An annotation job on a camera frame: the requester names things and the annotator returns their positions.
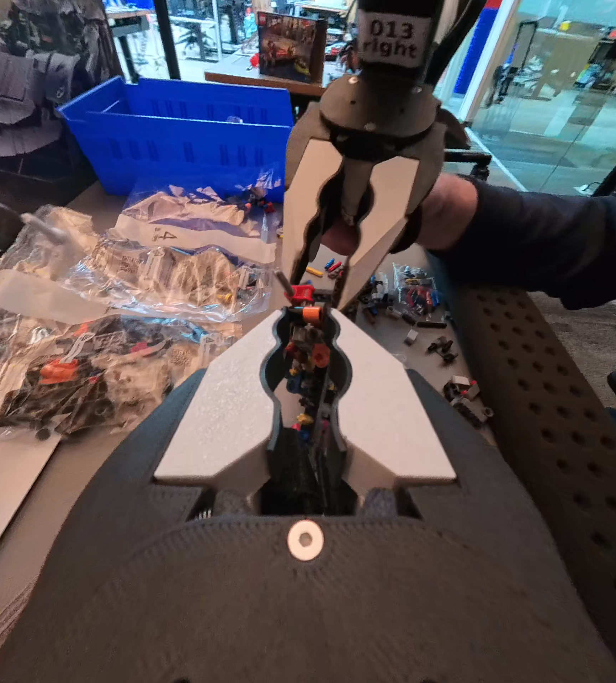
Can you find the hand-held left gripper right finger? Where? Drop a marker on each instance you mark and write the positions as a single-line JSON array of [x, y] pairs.
[[398, 421]]

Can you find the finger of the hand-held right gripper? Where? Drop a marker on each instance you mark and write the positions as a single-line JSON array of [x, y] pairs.
[[302, 203], [388, 213]]

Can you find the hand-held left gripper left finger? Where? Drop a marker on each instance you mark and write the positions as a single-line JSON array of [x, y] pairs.
[[212, 421]]

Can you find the multicoloured lego assembly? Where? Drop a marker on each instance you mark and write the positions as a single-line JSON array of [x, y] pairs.
[[308, 341]]

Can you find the person's right forearm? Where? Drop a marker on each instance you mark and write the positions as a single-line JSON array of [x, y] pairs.
[[553, 240]]

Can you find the black lego connector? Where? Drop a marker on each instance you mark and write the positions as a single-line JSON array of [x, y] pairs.
[[448, 390]]

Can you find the large dark grey lego liftarm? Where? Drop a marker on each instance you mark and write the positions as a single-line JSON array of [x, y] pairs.
[[470, 413]]

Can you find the black lego pin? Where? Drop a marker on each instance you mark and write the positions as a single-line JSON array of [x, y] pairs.
[[435, 344], [449, 356], [445, 344]]

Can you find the light grey small lego brick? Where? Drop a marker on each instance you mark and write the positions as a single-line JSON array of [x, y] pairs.
[[411, 336]]

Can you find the long black lego axle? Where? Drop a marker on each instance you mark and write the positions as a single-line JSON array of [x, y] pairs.
[[432, 324]]

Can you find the colourful lego box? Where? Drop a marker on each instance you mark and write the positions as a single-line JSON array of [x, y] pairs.
[[292, 45]]

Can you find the white-banded clear lego bag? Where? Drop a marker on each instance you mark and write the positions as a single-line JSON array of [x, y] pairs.
[[36, 277], [196, 229]]

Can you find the lego set box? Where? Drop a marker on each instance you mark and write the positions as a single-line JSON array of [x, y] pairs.
[[20, 80]]

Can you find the person's right hand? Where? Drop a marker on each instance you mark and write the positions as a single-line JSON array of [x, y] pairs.
[[449, 211]]

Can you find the light grey connector red pin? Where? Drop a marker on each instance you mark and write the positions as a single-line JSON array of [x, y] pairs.
[[465, 385]]

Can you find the small bag red blue pins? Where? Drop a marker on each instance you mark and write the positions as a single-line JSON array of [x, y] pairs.
[[417, 291]]

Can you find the dark wooden table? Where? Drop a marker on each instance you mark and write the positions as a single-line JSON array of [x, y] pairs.
[[265, 82]]

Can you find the blue plastic bin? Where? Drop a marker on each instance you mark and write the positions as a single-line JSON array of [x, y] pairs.
[[180, 138]]

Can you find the dark perforated board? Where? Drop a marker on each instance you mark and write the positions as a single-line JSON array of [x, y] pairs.
[[564, 427]]

